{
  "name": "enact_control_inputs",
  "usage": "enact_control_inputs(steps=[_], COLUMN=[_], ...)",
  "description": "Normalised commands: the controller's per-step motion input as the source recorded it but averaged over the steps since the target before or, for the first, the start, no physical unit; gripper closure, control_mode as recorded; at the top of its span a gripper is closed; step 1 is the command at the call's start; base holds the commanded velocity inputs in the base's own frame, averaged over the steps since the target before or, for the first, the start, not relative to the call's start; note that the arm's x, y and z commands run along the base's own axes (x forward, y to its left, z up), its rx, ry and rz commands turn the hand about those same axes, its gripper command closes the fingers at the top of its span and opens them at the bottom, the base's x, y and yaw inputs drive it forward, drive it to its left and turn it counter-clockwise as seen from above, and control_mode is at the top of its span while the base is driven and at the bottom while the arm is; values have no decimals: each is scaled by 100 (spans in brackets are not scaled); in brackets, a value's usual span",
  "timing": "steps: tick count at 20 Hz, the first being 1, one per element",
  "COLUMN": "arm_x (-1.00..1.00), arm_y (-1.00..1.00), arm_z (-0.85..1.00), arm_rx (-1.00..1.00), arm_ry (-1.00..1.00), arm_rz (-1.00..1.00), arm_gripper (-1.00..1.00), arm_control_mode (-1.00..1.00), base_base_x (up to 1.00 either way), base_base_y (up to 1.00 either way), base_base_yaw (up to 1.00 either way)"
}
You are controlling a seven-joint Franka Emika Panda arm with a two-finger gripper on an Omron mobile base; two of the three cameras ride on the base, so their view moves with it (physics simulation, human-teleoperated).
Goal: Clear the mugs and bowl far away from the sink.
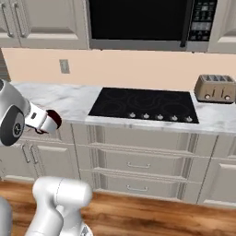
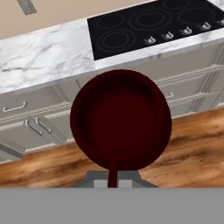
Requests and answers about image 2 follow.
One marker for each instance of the grey wall fitting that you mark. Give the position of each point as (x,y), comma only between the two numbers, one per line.
(26,6)

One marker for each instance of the silver hob knob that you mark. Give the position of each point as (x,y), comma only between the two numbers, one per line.
(186,31)
(220,22)
(167,36)
(149,40)
(205,26)

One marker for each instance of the grey drawer front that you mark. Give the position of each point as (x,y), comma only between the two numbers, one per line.
(192,84)
(180,62)
(43,100)
(192,103)

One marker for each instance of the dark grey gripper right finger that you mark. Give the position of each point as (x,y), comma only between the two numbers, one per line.
(128,177)

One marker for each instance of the dark red bowl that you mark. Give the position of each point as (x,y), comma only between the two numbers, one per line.
(121,119)

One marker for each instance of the grey cupboard door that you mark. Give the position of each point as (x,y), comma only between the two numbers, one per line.
(59,125)
(17,135)

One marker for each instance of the black hob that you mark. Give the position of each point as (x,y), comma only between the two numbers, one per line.
(151,26)

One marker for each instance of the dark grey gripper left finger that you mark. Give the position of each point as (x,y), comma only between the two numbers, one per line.
(99,177)

